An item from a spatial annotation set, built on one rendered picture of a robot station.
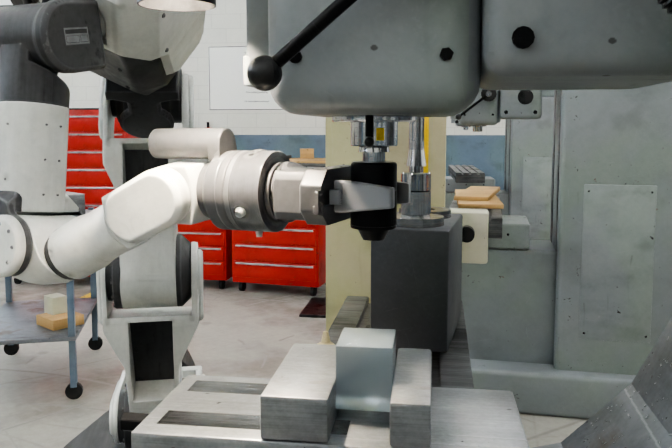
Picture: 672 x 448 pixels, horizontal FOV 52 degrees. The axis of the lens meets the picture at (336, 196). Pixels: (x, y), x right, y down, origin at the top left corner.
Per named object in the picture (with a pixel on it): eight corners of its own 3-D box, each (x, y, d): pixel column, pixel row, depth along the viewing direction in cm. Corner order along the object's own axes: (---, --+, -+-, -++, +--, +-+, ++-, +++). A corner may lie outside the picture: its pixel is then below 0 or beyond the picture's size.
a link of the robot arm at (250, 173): (319, 151, 66) (212, 150, 71) (320, 251, 67) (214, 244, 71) (366, 147, 77) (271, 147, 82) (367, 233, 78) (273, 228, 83)
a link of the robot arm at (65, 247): (103, 251, 80) (4, 306, 88) (166, 248, 89) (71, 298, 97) (80, 167, 82) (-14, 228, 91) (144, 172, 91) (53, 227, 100)
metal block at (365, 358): (335, 409, 64) (335, 345, 63) (343, 385, 70) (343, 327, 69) (392, 412, 63) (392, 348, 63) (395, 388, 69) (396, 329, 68)
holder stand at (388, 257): (369, 347, 108) (369, 219, 106) (395, 311, 129) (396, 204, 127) (447, 353, 105) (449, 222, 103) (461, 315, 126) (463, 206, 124)
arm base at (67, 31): (-16, 100, 97) (-56, 22, 91) (43, 61, 107) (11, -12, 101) (68, 98, 92) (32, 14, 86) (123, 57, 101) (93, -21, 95)
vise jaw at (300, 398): (259, 440, 60) (259, 395, 60) (293, 378, 75) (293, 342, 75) (328, 444, 59) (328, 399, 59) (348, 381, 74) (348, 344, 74)
